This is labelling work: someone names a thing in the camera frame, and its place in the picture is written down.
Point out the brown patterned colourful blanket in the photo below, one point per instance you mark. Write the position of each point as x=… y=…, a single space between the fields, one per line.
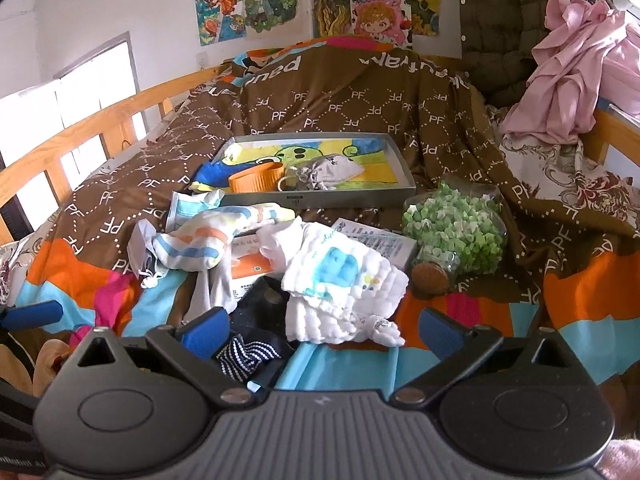
x=581 y=269

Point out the white blue medicine box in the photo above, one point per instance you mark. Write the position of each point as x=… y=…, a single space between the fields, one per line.
x=399 y=250

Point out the jar of green paper stars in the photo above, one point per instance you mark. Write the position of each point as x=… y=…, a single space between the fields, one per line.
x=459 y=231

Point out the navy striped sock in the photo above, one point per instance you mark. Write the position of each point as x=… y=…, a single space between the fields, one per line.
x=257 y=350

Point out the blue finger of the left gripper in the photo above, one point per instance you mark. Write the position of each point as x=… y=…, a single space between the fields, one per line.
x=33 y=316

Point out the grey tray with cartoon picture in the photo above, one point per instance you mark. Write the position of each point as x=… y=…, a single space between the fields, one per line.
x=324 y=169

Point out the orange knitted cuff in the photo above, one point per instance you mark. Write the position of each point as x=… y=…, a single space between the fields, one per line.
x=257 y=179

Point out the orange-haired girl drawing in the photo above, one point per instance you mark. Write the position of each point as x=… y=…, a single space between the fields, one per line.
x=219 y=20

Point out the pink shirt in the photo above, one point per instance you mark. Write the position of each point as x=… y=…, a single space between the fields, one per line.
x=591 y=53

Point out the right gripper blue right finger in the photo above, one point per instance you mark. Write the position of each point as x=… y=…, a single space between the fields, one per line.
x=445 y=337

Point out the orange white medicine box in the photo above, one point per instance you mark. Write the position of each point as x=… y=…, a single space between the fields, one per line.
x=248 y=265

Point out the olive quilted jacket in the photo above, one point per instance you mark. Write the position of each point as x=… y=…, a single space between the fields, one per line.
x=497 y=40

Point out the blue yellow sock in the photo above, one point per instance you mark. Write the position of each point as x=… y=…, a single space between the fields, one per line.
x=212 y=175

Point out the wooden bed rail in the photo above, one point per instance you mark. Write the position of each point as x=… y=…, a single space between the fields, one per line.
x=112 y=125

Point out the pink cartoon girl drawing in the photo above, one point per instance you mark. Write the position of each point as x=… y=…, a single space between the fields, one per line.
x=386 y=21

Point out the striped pastel cloth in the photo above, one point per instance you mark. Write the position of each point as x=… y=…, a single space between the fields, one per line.
x=201 y=242

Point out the floral white bed sheet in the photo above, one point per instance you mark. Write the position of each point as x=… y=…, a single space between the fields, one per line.
x=563 y=173

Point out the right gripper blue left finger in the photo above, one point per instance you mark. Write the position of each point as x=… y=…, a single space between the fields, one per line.
x=207 y=334

